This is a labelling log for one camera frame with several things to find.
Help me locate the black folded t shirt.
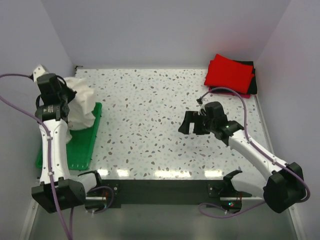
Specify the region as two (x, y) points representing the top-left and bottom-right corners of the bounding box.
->
(208, 59), (259, 96)

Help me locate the red folded t shirt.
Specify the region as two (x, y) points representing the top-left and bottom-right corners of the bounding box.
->
(204, 53), (254, 94)

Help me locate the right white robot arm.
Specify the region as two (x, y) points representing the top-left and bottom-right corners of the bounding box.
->
(178, 101), (311, 213)

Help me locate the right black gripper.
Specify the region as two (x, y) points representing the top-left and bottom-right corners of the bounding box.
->
(178, 110), (216, 135)

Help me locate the green plastic tray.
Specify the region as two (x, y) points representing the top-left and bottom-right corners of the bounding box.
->
(35, 101), (103, 171)

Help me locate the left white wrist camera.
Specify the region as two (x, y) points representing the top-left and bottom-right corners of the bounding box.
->
(29, 64), (49, 83)

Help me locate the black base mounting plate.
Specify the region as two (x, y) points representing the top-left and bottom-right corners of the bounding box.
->
(85, 179), (246, 214)

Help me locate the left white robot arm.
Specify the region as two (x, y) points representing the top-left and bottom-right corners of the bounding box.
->
(31, 73), (104, 213)

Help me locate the white t shirt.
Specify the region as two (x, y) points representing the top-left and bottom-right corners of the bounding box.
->
(65, 77), (96, 143)

